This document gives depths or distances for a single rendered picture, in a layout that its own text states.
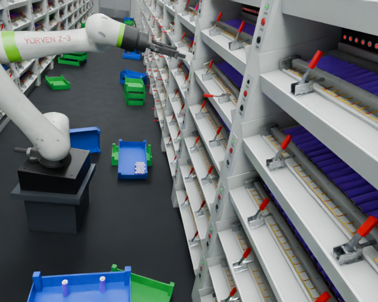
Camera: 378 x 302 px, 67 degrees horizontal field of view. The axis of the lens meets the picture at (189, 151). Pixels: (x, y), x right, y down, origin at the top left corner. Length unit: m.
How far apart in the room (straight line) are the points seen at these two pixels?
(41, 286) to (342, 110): 1.00
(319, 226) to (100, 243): 1.27
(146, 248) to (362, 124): 1.32
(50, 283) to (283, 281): 0.74
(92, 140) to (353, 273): 2.11
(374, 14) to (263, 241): 0.54
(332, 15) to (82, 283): 1.03
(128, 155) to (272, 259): 1.63
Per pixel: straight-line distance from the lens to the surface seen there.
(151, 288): 1.50
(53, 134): 1.30
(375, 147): 0.50
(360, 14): 0.55
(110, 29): 1.20
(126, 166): 2.16
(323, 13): 0.63
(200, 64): 1.47
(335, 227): 0.60
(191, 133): 1.60
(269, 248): 0.78
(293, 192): 0.66
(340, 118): 0.56
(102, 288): 1.08
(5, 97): 1.23
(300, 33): 0.81
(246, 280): 0.94
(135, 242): 1.67
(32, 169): 1.55
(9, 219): 1.90
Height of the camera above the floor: 1.24
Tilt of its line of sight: 30 degrees down
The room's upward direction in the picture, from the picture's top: 9 degrees clockwise
